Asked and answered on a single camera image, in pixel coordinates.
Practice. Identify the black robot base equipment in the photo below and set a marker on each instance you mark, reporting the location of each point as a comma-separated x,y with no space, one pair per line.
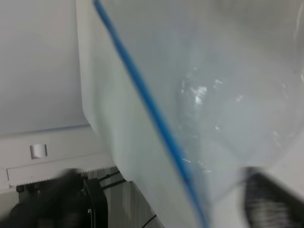
97,199

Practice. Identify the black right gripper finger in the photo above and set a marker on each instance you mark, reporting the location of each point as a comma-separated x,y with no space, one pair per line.
268,204

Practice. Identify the clear zip bag blue seal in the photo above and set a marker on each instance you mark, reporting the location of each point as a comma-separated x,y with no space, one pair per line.
193,97

